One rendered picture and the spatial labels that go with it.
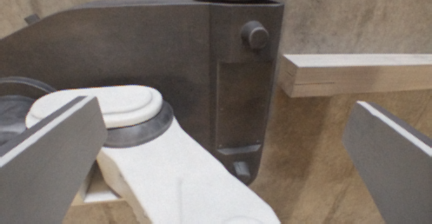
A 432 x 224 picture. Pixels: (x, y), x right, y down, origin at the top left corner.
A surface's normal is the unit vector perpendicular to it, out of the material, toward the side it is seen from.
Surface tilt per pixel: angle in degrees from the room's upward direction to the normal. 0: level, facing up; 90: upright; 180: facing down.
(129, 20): 0
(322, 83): 0
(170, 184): 90
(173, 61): 0
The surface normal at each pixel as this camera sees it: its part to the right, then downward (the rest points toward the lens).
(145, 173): 0.01, -0.86
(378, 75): 0.18, 0.50
